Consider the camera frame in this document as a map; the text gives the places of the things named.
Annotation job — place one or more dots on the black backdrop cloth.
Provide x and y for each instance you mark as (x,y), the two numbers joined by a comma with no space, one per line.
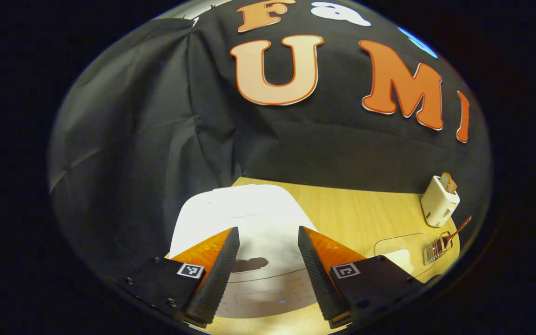
(133,163)

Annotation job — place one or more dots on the white rice cooker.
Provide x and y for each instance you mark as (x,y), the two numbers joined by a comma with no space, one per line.
(258,218)

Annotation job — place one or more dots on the brown wooden spoon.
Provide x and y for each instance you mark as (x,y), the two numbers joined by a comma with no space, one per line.
(456,232)

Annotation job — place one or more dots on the white toaster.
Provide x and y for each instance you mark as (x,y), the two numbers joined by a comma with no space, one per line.
(438,204)

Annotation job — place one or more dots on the brown toast slice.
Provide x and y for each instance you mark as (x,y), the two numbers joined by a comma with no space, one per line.
(448,182)

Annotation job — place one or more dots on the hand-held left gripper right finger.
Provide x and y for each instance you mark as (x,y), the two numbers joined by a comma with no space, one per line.
(319,279)

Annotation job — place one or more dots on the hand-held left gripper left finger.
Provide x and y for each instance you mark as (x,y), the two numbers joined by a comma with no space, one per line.
(217,279)

